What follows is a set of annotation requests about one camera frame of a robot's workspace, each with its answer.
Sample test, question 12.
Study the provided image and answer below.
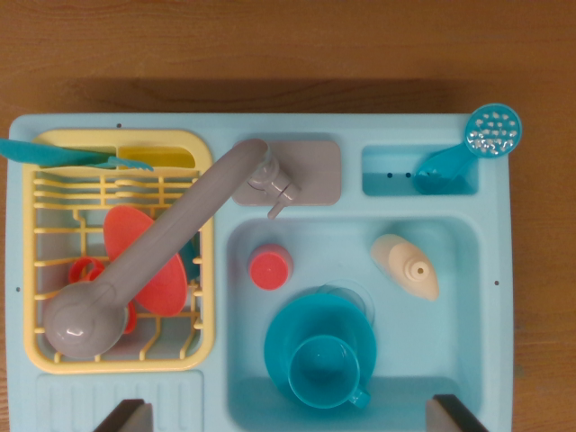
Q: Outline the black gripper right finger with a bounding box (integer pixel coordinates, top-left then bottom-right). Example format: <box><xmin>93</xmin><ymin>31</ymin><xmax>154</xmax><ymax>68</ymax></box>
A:
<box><xmin>425</xmin><ymin>394</ymin><xmax>490</xmax><ymax>432</ymax></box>

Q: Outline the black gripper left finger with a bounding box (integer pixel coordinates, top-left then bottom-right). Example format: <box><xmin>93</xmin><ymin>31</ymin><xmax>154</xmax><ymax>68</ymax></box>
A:
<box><xmin>92</xmin><ymin>399</ymin><xmax>154</xmax><ymax>432</ymax></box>

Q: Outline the cream detergent bottle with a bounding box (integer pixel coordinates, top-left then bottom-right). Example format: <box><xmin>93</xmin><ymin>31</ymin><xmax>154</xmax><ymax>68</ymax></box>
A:
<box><xmin>370</xmin><ymin>233</ymin><xmax>441</xmax><ymax>302</ymax></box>

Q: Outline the light blue toy sink unit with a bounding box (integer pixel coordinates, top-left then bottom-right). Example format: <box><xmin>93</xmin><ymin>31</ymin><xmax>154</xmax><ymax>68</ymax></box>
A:
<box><xmin>7</xmin><ymin>112</ymin><xmax>514</xmax><ymax>432</ymax></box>

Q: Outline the grey toy faucet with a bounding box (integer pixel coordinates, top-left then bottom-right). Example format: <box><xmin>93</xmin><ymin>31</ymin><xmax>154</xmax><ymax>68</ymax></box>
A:
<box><xmin>42</xmin><ymin>138</ymin><xmax>342</xmax><ymax>360</ymax></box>

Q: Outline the teal plate standing in rack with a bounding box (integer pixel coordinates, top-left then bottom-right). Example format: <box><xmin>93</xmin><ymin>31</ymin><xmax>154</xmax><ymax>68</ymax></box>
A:
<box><xmin>182</xmin><ymin>229</ymin><xmax>203</xmax><ymax>281</ymax></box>

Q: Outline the yellow plastic dish rack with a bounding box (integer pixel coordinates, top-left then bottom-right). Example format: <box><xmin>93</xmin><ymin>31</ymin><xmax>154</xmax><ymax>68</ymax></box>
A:
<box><xmin>22</xmin><ymin>129</ymin><xmax>216</xmax><ymax>374</ymax></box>

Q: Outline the teal toy plate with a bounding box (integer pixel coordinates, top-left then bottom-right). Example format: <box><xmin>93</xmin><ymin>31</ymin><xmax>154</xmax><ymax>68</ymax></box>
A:
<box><xmin>264</xmin><ymin>292</ymin><xmax>378</xmax><ymax>397</ymax></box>

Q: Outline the red toy plate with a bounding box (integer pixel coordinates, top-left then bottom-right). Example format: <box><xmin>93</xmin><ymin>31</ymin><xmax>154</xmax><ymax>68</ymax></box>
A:
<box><xmin>102</xmin><ymin>204</ymin><xmax>189</xmax><ymax>318</ymax></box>

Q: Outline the red toy tumbler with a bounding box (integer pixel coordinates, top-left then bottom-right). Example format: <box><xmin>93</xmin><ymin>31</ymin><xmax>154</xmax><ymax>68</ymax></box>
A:
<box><xmin>246</xmin><ymin>243</ymin><xmax>296</xmax><ymax>293</ymax></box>

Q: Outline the teal slotted spoon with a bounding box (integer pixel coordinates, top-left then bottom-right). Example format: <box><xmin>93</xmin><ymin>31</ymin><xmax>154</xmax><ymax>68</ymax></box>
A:
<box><xmin>412</xmin><ymin>103</ymin><xmax>524</xmax><ymax>195</ymax></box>

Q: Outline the teal toy cup with handle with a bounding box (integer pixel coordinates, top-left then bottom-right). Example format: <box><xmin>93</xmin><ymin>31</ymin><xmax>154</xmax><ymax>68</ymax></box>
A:
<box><xmin>287</xmin><ymin>336</ymin><xmax>373</xmax><ymax>410</ymax></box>

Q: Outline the red toy cup with handle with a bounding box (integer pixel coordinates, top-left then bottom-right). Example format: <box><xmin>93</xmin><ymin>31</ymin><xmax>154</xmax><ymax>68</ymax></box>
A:
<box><xmin>67</xmin><ymin>255</ymin><xmax>139</xmax><ymax>337</ymax></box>

